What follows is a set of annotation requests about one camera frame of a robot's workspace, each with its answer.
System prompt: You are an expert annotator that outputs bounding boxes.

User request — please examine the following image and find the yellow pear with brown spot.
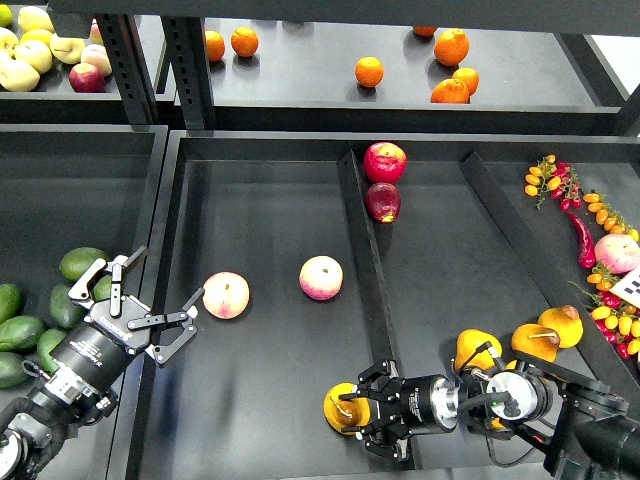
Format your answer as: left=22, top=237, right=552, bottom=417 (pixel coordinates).
left=511, top=323, right=560, bottom=363

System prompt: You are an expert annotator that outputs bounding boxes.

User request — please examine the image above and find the black centre tray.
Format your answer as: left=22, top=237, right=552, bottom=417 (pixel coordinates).
left=107, top=132, right=639, bottom=479

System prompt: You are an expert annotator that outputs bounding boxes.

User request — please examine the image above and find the black tray divider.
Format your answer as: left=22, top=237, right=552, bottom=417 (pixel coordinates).
left=460, top=152, right=639, bottom=411
left=337, top=150, right=415, bottom=470

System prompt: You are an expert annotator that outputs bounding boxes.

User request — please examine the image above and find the dark green avocado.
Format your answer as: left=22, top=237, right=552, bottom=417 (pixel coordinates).
left=49, top=284, right=85, bottom=330

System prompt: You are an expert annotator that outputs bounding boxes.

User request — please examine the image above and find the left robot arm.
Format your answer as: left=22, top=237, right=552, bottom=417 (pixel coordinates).
left=1, top=247, right=205, bottom=479

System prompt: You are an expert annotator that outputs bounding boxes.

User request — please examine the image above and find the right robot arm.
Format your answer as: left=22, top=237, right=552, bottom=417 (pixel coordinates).
left=324, top=344, right=639, bottom=479

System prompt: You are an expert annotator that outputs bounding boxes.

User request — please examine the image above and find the green avocado lower left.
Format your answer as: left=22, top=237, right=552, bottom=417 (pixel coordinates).
left=0, top=352, right=32, bottom=390

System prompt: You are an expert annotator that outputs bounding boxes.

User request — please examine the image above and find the black shelf upright left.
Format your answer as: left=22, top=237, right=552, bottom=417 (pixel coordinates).
left=95, top=13, right=159, bottom=125

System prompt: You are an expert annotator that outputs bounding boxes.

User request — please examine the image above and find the orange half hidden left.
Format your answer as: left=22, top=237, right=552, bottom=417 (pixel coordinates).
left=204, top=30, right=226, bottom=63

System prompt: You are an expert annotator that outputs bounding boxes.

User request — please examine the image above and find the cherry tomato bunch lower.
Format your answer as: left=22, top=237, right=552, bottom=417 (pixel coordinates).
left=571, top=262, right=639, bottom=360

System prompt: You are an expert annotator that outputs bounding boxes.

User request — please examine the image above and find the bright red apple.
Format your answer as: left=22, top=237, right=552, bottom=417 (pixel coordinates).
left=363, top=142, right=408, bottom=184

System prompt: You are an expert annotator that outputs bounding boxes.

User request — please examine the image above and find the dark red apple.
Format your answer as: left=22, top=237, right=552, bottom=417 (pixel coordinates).
left=364, top=182, right=402, bottom=224

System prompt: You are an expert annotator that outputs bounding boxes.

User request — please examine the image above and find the pale yellow apple front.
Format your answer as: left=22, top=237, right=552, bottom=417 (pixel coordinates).
left=0, top=60, right=40, bottom=92

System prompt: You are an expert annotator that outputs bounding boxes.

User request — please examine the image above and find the green avocado left edge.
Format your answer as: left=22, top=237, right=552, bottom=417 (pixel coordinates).
left=0, top=283, right=23, bottom=323

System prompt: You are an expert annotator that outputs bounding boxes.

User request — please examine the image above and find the light green avocado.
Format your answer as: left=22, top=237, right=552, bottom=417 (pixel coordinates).
left=59, top=247, right=111, bottom=282
left=92, top=275, right=113, bottom=302

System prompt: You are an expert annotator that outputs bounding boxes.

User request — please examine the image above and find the green avocado front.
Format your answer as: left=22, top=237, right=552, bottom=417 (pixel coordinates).
left=37, top=329, right=66, bottom=373

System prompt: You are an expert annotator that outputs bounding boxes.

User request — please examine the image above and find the light green avocado back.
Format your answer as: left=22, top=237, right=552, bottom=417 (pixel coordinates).
left=59, top=247, right=111, bottom=282

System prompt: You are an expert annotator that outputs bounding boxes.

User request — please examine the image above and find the black shelf upright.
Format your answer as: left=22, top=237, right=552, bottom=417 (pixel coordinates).
left=95, top=13, right=159, bottom=125
left=161, top=16, right=215, bottom=130

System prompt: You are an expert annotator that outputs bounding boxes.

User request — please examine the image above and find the pink apple centre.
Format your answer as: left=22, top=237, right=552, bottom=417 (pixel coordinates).
left=299, top=255, right=343, bottom=301

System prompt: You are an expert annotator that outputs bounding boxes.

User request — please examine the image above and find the pink apple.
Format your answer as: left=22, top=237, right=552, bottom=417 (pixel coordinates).
left=202, top=271, right=250, bottom=320
left=299, top=255, right=343, bottom=301

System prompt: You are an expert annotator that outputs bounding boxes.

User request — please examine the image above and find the red apple on shelf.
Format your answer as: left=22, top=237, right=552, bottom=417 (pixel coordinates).
left=69, top=63, right=106, bottom=93

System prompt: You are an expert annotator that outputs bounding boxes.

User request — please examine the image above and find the pale yellow apple right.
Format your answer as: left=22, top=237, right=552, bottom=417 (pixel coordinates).
left=49, top=34, right=86, bottom=65

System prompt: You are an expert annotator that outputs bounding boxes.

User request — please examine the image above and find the yellow lemon on shelf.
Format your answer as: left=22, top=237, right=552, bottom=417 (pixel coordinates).
left=20, top=29, right=53, bottom=47

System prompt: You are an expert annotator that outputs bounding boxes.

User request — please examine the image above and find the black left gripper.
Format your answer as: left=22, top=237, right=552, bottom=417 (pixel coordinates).
left=51, top=245, right=205, bottom=393

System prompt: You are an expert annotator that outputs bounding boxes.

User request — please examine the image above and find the green avocado middle left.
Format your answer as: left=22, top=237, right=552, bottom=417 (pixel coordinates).
left=0, top=315, right=48, bottom=353

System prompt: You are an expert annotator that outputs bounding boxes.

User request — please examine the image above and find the pale yellow apple middle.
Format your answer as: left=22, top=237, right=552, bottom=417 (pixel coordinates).
left=13, top=40, right=53, bottom=74

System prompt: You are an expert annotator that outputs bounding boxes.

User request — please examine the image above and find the pink apple left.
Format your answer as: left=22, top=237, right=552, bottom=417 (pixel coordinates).
left=202, top=271, right=250, bottom=320

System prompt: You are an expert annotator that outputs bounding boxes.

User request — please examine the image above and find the black tray divider left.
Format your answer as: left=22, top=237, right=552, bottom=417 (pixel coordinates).
left=337, top=150, right=415, bottom=470

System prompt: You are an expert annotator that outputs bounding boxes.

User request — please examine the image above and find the pale pink peach shelf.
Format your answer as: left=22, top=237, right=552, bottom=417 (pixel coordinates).
left=81, top=44, right=112, bottom=77

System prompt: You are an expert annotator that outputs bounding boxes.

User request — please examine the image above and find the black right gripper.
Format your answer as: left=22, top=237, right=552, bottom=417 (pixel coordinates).
left=338, top=360, right=458, bottom=460

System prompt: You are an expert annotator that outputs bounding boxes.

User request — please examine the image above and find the pale yellow apple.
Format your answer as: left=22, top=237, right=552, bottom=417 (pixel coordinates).
left=49, top=34, right=86, bottom=65
left=0, top=60, right=40, bottom=92
left=13, top=40, right=53, bottom=74

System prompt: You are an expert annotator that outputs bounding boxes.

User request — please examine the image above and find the red chili pepper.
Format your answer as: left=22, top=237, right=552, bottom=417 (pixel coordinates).
left=566, top=211, right=596, bottom=269

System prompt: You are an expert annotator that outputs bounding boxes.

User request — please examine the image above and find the black shelf upright right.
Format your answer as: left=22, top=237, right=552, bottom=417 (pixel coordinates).
left=161, top=16, right=215, bottom=130

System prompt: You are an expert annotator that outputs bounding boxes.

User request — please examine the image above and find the pink peach behind upright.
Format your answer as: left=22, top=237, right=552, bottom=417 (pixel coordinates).
left=89, top=19, right=103, bottom=45

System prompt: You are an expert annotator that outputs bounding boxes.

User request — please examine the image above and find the black left tray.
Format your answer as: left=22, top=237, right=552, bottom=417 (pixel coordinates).
left=0, top=123, right=170, bottom=480

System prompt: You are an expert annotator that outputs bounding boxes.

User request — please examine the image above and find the black tray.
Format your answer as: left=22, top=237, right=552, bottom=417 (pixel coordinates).
left=107, top=132, right=639, bottom=479
left=0, top=123, right=170, bottom=480

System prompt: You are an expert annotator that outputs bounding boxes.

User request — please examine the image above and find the black tray divider right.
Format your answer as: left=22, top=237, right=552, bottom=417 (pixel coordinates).
left=460, top=152, right=639, bottom=411

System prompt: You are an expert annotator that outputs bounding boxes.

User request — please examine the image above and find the light green avocado right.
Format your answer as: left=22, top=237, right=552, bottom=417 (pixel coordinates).
left=92, top=275, right=113, bottom=302

